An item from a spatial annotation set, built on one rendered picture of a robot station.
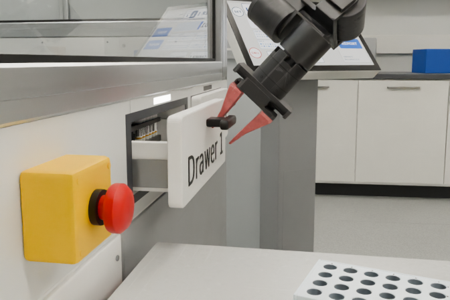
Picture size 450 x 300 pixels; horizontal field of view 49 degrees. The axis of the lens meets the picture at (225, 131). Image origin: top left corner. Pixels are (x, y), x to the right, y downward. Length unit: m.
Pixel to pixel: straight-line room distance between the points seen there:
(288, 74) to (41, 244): 0.42
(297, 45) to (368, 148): 3.05
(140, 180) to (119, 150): 0.06
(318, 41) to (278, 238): 1.15
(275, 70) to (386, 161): 3.09
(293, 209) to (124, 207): 1.39
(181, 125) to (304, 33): 0.23
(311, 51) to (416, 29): 3.78
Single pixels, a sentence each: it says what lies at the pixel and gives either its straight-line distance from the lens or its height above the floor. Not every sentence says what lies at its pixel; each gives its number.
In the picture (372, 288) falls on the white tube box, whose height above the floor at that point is 0.80.
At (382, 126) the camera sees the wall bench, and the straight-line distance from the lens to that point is 3.72.
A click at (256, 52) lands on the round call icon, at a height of 1.02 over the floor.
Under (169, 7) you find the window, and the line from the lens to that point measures 0.83.
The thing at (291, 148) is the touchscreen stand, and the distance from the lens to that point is 1.71.
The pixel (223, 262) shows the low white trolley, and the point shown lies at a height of 0.76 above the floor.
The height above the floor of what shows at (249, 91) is 0.95.
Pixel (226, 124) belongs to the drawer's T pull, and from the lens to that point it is 0.67.
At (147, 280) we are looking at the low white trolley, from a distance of 0.56.
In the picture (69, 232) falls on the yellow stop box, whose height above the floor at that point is 0.87.
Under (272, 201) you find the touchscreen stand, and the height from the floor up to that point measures 0.51.
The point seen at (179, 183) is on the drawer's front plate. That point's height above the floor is 0.85.
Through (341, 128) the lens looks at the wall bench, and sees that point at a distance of 3.68.
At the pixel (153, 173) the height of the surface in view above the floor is 0.86.
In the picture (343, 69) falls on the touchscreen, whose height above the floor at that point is 0.96.
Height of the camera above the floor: 0.99
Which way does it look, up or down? 8 degrees down
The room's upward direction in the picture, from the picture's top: straight up
